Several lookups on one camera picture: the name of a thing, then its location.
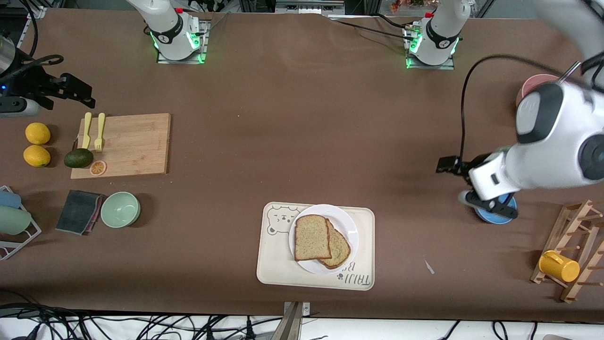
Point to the orange slice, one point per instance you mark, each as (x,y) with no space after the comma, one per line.
(98,168)

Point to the square bread slice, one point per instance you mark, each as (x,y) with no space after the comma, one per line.
(311,236)

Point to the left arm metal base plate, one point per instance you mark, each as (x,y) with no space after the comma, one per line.
(429,67)

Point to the small white paper scrap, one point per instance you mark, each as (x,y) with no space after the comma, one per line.
(429,267)

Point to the yellow plastic knife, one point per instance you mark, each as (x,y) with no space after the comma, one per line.
(87,127)

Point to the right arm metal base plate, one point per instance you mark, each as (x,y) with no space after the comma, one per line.
(204,42)

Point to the yellow lemon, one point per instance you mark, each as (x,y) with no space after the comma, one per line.
(37,156)
(37,133)

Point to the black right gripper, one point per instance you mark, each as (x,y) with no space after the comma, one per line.
(34,83)

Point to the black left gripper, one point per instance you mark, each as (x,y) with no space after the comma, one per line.
(465,168)

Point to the dark green avocado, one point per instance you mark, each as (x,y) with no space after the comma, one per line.
(78,158)

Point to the dark grey folded cloth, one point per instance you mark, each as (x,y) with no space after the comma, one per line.
(78,212)

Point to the wooden mug rack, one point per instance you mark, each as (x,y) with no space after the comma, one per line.
(573,222)

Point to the bread slice with rounded crust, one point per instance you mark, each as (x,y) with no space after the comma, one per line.
(340,250)

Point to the yellow plastic fork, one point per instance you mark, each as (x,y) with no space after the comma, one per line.
(100,127)

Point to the grey metal box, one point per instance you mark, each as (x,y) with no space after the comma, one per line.
(306,7)

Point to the pale green bowl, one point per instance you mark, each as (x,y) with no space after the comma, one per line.
(120,209)

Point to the white round plate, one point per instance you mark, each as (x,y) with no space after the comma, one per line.
(347,222)

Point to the blue bowl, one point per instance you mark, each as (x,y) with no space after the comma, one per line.
(490,220)

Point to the yellow mug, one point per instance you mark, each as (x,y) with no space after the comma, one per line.
(559,267)

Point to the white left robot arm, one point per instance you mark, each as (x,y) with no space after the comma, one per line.
(557,156)

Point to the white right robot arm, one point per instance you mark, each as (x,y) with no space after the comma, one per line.
(170,33)

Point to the cream tray with bear print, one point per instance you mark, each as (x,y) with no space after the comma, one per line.
(273,264)

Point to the wooden cutting board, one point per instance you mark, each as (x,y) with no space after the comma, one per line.
(127,141)

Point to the pale green cup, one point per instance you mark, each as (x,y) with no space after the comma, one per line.
(14,220)

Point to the light blue cup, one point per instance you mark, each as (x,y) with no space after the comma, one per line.
(9,199)

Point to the pink bowl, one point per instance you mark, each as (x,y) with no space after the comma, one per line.
(533,82)

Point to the shiny metal scoop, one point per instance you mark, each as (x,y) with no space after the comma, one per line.
(571,72)

